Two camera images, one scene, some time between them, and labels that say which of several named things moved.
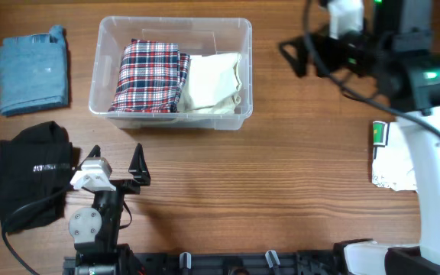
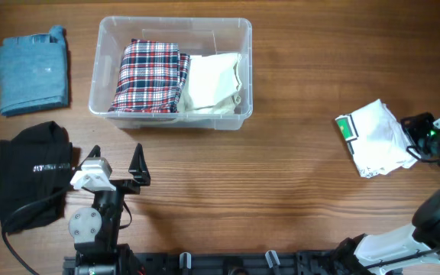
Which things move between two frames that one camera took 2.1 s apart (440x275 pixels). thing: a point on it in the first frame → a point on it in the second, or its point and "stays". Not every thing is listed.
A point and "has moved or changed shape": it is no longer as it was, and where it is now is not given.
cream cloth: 211,86 stays
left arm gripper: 140,171 stays
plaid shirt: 152,76 stays
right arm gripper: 299,64 → 412,130
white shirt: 393,164 has moved or changed shape
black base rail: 325,263 stays
